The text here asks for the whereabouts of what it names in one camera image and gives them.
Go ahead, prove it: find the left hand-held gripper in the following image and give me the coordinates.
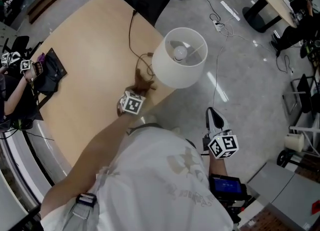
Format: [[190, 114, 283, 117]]
[[116, 89, 147, 116]]

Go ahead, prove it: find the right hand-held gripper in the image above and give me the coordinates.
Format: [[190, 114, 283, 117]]
[[201, 107, 240, 161]]

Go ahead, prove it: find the white table lamp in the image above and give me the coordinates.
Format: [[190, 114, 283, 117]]
[[151, 26, 209, 90]]

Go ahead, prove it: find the person's left forearm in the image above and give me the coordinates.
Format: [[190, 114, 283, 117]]
[[39, 111, 138, 226]]

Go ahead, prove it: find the person's right forearm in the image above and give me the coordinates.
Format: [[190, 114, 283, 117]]
[[208, 155, 229, 179]]

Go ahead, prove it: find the wooden work table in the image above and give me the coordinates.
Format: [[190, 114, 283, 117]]
[[37, 0, 173, 168]]

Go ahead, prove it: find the black screen device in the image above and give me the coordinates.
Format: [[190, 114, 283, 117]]
[[208, 173, 253, 226]]

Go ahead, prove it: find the black cart wheel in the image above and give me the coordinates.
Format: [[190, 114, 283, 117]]
[[276, 149, 291, 168]]

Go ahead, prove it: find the white plastic roll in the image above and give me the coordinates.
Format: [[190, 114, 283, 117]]
[[284, 133, 306, 154]]

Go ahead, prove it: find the black bag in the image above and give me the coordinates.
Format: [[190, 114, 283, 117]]
[[34, 47, 69, 116]]

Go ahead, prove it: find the person's white shirt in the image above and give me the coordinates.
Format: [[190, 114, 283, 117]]
[[41, 122, 235, 231]]

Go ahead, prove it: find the white shelf unit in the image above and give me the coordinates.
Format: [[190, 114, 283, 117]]
[[288, 122, 320, 156]]

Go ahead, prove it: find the black visitor chair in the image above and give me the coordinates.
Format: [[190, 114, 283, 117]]
[[283, 73, 320, 116]]

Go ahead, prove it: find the gray cabinet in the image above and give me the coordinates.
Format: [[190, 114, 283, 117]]
[[246, 161, 320, 231]]

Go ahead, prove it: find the white power strip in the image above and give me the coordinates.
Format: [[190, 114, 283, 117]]
[[212, 19, 225, 33]]

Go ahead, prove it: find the black swivel chair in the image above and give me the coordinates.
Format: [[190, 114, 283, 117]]
[[2, 35, 31, 59]]

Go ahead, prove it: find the small red object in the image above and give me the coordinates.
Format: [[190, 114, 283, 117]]
[[310, 199, 320, 216]]

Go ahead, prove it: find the black lamp cable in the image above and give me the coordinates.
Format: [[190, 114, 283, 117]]
[[128, 9, 157, 82]]

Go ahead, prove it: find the gray shoulder strap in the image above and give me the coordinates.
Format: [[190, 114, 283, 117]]
[[71, 192, 98, 227]]

